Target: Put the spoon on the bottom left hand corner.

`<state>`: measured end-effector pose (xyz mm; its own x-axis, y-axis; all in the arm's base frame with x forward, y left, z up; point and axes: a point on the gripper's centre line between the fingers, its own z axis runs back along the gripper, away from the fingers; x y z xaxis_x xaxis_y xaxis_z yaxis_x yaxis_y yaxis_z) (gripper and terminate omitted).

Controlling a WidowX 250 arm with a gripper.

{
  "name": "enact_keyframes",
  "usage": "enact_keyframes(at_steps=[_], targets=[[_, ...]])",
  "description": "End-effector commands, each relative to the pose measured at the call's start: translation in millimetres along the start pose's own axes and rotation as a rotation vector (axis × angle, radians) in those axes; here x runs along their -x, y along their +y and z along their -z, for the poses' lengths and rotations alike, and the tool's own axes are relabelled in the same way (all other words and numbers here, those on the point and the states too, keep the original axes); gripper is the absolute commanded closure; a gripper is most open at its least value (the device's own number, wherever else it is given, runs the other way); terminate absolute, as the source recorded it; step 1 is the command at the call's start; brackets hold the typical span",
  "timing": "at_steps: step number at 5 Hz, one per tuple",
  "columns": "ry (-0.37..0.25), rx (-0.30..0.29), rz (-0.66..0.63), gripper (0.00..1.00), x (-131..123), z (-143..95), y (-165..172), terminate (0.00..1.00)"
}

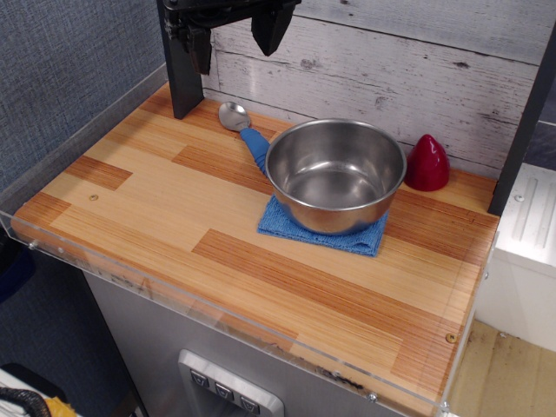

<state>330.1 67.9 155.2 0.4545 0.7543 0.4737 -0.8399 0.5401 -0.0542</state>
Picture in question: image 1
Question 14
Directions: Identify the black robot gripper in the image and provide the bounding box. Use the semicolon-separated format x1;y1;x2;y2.
163;0;301;76

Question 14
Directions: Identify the blue handled metal spoon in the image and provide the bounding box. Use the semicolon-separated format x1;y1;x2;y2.
218;102;269;175

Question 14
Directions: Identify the stainless steel bowl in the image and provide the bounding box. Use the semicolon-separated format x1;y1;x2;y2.
266;119;407;235

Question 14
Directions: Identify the red cone shaped object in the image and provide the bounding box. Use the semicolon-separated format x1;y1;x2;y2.
405;134;450;191

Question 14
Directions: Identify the blue folded cloth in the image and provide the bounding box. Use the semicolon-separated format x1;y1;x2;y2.
257;195;389;257

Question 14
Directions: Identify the clear acrylic table guard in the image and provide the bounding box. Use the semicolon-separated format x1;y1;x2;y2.
1;66;498;416

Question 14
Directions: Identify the stainless steel cabinet front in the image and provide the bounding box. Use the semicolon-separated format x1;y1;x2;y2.
86;274;438;416

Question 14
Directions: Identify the silver control panel with buttons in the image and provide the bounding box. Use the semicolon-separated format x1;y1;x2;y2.
178;349;285;416

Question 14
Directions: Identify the white ribbed side unit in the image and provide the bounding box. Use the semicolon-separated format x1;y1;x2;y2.
475;163;555;351

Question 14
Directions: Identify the yellow object bottom left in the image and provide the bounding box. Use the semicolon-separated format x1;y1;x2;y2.
44;397;78;417

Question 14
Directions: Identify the dark left vertical post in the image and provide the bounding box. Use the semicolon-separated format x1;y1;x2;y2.
156;0;204;119

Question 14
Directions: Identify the dark vertical post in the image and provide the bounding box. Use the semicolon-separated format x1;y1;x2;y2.
156;0;204;119
488;28;555;216

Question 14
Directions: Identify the dark right vertical post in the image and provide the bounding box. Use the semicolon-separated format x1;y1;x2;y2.
488;28;555;216

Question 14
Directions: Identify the black braided cable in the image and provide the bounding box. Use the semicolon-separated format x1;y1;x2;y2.
0;387;54;417

